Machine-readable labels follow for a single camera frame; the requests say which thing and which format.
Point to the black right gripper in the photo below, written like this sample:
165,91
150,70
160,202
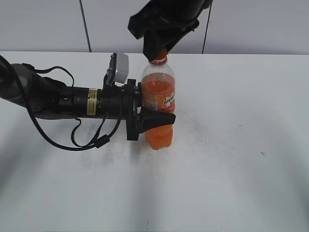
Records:
163,23

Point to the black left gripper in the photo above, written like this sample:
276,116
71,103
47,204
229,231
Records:
149,119

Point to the orange soda plastic bottle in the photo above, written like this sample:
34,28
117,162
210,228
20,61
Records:
158,87

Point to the orange bottle cap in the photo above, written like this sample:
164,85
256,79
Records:
162,54

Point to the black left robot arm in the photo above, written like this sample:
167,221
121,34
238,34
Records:
119,99

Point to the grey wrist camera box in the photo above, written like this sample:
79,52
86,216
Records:
118,69

